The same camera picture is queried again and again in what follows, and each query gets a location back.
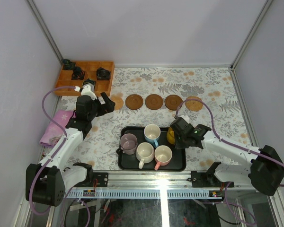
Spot cream white mug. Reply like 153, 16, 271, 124
135, 142, 154, 169

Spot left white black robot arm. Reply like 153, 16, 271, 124
26, 92, 115, 207

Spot pink princess cloth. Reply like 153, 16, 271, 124
39, 110, 73, 148

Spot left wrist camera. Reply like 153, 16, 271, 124
80, 84, 97, 100

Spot blue slotted cable duct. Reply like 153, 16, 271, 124
67, 189, 222, 200

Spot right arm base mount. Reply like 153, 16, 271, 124
191, 162, 234, 188

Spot black serving tray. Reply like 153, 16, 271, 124
117, 126, 186, 171

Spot purple mug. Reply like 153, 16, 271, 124
116, 133, 138, 155

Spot black roll far corner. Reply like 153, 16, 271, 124
62, 59, 72, 67

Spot blue mug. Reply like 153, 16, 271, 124
144, 124, 161, 148

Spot orange wooden compartment tray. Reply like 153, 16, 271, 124
55, 61, 115, 96

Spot dark wooden coaster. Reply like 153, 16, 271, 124
165, 95, 183, 111
145, 94, 163, 110
125, 94, 143, 110

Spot floral tablecloth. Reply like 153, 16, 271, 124
66, 67, 251, 170

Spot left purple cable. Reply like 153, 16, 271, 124
28, 86, 90, 227

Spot dark green yellow roll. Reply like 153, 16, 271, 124
82, 79, 96, 86

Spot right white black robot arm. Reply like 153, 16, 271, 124
170, 117, 284, 196

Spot woven rattan coaster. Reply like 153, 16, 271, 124
185, 96, 203, 111
110, 95, 124, 110

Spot pink mug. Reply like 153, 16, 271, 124
154, 145, 173, 171

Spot aluminium front rail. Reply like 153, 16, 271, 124
26, 170, 281, 190

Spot black cable roll right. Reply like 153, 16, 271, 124
96, 67, 111, 80

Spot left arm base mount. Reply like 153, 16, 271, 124
62, 162, 108, 190

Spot yellow mug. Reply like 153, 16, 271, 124
166, 127, 175, 145

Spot black orange cable roll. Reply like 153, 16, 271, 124
71, 66, 85, 80

